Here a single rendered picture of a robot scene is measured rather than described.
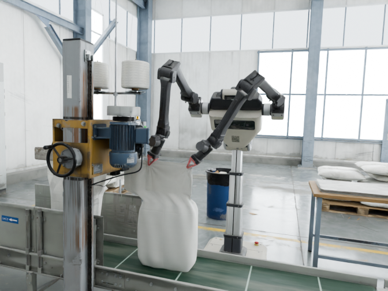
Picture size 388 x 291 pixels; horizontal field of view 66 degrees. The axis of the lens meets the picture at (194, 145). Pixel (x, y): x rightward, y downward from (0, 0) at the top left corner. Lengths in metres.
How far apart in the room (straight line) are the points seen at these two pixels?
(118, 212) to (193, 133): 7.89
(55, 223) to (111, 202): 0.53
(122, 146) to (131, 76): 0.41
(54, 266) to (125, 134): 1.11
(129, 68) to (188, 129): 8.60
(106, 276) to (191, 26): 9.44
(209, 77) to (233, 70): 0.81
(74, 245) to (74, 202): 0.24
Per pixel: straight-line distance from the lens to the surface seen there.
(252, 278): 2.08
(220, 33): 10.44
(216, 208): 4.15
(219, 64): 10.19
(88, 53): 1.77
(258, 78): 1.70
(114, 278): 2.10
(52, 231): 2.28
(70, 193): 1.79
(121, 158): 1.64
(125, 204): 2.52
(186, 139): 10.34
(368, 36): 10.35
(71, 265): 1.93
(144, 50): 10.91
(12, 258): 2.58
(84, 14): 8.27
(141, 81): 1.77
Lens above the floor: 1.36
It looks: 5 degrees down
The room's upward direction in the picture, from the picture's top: 2 degrees clockwise
